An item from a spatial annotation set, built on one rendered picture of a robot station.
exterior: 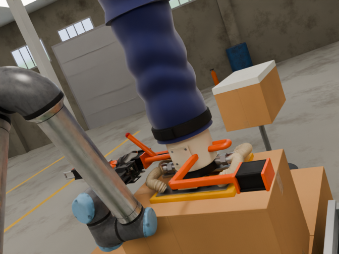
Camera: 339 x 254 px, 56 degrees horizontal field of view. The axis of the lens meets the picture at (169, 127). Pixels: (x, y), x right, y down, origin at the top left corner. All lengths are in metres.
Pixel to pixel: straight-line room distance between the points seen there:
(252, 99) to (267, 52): 7.13
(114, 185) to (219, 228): 0.35
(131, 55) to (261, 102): 1.69
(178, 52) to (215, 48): 8.51
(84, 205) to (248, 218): 0.51
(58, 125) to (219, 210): 0.53
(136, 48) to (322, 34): 9.14
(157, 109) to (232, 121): 1.72
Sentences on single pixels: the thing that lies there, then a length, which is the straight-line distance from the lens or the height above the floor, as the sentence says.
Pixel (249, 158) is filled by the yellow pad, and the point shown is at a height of 0.96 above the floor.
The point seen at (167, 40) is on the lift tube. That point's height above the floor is 1.48.
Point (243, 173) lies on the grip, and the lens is 0.83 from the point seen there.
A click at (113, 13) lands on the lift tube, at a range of 1.06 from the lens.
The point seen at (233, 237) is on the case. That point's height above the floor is 0.85.
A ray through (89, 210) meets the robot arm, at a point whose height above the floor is 1.07.
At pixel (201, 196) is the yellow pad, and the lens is 1.10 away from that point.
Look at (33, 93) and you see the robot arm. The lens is 0.82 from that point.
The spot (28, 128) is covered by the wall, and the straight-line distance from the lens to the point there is 11.73.
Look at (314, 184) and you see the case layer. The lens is 1.83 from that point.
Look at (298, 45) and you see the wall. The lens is 9.87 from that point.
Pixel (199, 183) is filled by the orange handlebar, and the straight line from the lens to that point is 0.91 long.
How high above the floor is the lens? 1.45
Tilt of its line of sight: 13 degrees down
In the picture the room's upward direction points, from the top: 22 degrees counter-clockwise
